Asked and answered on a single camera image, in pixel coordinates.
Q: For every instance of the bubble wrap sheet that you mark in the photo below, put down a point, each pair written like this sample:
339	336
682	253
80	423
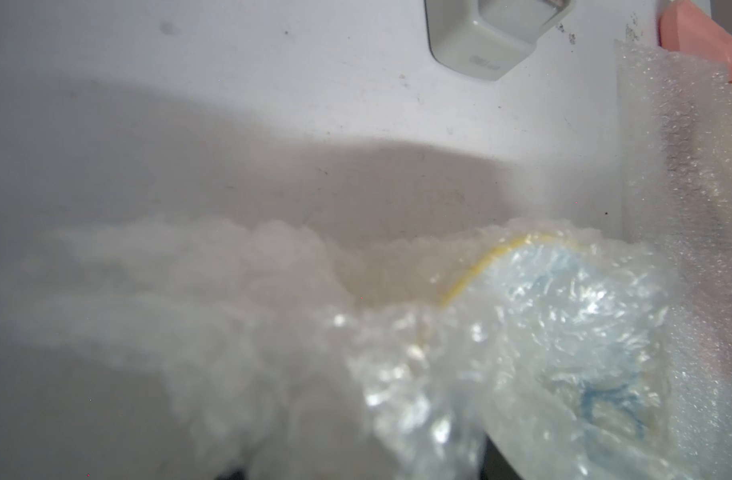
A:
675	120
289	356

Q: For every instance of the yellow blue striped bowl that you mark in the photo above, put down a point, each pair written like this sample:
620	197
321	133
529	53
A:
587	318

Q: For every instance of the pink plastic tray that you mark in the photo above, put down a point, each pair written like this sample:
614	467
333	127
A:
685	28

